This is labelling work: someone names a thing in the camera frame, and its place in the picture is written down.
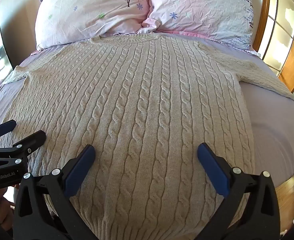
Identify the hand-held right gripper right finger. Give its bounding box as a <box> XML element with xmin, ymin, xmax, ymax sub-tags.
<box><xmin>197</xmin><ymin>142</ymin><xmax>281</xmax><ymax>240</ymax></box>

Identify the wooden framed wardrobe door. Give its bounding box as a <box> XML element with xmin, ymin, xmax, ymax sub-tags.
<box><xmin>262</xmin><ymin>0</ymin><xmax>294</xmax><ymax>92</ymax></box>

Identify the pink pillow with flower print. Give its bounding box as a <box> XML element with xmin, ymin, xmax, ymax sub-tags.
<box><xmin>141</xmin><ymin>0</ymin><xmax>254</xmax><ymax>50</ymax></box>

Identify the pink pillow with tree print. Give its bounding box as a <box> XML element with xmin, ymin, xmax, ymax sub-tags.
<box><xmin>35</xmin><ymin>0</ymin><xmax>152</xmax><ymax>51</ymax></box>

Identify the beige cable-knit sweater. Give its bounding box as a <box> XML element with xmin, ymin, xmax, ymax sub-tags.
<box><xmin>0</xmin><ymin>34</ymin><xmax>294</xmax><ymax>240</ymax></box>

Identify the lilac bed sheet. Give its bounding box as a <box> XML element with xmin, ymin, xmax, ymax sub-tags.
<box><xmin>0</xmin><ymin>31</ymin><xmax>294</xmax><ymax>188</ymax></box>

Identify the person's left hand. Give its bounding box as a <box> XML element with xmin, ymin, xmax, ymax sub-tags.
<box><xmin>0</xmin><ymin>184</ymin><xmax>20</xmax><ymax>240</ymax></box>

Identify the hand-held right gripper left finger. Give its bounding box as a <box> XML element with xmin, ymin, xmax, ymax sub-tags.
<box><xmin>13</xmin><ymin>144</ymin><xmax>96</xmax><ymax>240</ymax></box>

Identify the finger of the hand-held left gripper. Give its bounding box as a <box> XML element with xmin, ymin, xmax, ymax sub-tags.
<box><xmin>0</xmin><ymin>130</ymin><xmax>47</xmax><ymax>158</ymax></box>
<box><xmin>0</xmin><ymin>120</ymin><xmax>17</xmax><ymax>140</ymax></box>

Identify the wooden headboard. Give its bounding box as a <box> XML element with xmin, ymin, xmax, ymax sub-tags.
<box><xmin>252</xmin><ymin>0</ymin><xmax>271</xmax><ymax>60</ymax></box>

